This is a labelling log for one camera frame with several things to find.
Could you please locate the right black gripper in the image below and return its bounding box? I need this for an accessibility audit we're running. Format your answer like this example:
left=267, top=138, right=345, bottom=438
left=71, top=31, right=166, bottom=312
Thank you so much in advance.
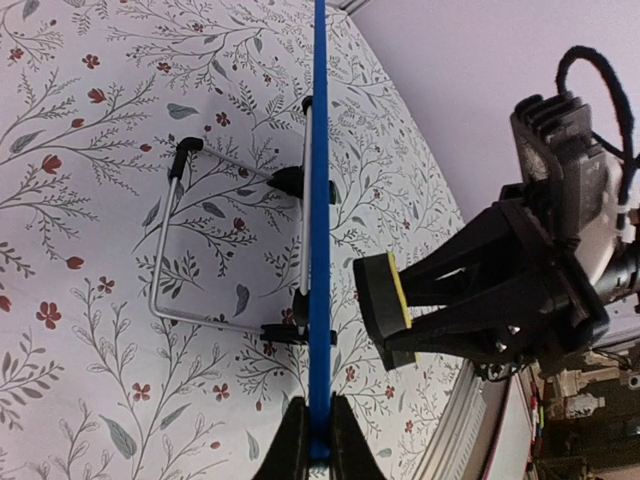
left=384, top=183, right=609, bottom=375

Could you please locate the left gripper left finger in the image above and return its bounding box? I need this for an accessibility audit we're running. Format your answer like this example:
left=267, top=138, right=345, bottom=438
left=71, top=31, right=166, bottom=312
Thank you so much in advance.
left=254, top=397, right=310, bottom=480

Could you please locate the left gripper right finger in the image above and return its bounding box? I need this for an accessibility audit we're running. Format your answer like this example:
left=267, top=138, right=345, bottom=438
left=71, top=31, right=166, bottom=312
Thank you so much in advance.
left=329, top=394, right=386, bottom=480

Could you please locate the small blue-framed whiteboard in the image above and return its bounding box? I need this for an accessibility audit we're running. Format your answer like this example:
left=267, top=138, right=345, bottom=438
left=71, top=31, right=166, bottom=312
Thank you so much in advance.
left=309, top=1, right=331, bottom=466

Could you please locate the yellow black eraser sponge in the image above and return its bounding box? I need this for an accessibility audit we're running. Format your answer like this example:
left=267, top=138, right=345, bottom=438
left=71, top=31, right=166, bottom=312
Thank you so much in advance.
left=353, top=252, right=417, bottom=372

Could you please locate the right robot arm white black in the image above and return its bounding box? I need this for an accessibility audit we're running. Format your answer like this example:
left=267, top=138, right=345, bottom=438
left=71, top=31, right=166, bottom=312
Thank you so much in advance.
left=354, top=198, right=639, bottom=378

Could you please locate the floral patterned table mat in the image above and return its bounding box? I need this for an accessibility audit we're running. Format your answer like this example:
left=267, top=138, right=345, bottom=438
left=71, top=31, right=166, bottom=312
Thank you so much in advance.
left=0, top=0, right=481, bottom=480

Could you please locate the front aluminium rail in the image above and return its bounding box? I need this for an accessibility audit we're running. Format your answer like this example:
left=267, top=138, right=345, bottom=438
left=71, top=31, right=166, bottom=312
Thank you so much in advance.
left=414, top=339, right=640, bottom=480

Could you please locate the wire whiteboard stand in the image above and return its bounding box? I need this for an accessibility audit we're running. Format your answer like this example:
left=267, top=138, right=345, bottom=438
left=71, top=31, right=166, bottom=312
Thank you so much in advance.
left=149, top=94, right=337, bottom=346

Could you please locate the right black cable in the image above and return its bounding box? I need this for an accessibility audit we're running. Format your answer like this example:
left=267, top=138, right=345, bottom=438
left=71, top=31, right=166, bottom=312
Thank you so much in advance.
left=555, top=44, right=640, bottom=201

